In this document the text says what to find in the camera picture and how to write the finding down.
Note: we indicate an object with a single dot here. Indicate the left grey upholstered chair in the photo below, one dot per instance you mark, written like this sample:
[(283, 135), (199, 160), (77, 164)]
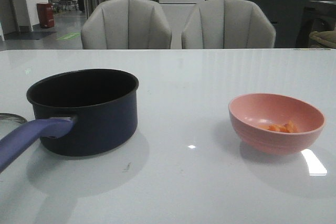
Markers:
[(127, 24)]

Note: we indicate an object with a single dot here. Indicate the right grey upholstered chair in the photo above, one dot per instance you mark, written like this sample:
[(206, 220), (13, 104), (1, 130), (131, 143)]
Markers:
[(227, 24)]

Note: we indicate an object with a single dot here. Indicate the orange ham slices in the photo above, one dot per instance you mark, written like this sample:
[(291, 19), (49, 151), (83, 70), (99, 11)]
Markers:
[(288, 127)]

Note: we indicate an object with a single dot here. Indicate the grey upholstered chair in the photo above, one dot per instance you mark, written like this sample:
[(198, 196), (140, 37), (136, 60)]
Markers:
[(227, 24), (127, 24)]

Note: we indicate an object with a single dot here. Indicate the red bin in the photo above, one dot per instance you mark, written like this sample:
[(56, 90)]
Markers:
[(45, 15)]

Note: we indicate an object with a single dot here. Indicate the tan sofa cushion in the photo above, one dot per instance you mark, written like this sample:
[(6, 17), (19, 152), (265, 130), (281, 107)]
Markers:
[(323, 39)]

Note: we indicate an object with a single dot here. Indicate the dark blue saucepan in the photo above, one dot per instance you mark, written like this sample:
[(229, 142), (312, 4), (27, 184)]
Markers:
[(77, 113)]

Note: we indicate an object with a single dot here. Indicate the pink plastic bowl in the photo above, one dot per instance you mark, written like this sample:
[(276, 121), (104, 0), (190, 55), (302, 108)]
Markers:
[(249, 112)]

